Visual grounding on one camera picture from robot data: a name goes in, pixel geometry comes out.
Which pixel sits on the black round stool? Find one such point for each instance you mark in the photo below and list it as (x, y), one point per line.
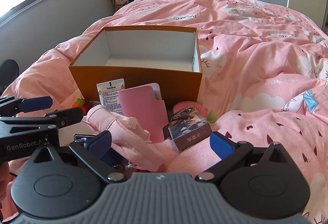
(9, 70)

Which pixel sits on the brown illustrated card box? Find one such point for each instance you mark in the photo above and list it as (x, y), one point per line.
(187, 121)

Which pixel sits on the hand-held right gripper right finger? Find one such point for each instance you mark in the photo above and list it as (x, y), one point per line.
(219, 143)

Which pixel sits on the orange crochet toy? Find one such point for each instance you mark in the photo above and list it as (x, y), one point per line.
(79, 105)

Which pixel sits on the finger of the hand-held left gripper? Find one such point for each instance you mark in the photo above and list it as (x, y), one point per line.
(67, 116)
(35, 105)

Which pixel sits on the pink printed duvet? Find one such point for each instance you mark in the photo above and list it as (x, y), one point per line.
(256, 60)

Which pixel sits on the pink card holder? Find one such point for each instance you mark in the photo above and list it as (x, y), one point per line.
(143, 114)

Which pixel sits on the white printed card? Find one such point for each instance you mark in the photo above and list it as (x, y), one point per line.
(110, 97)

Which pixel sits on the person's left hand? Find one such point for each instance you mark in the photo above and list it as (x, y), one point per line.
(7, 188)

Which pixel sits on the orange cardboard box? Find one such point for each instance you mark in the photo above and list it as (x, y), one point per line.
(128, 80)

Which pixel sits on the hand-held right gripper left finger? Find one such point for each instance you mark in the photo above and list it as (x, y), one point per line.
(100, 141)

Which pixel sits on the pink cloth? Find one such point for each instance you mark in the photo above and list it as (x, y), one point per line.
(109, 119)

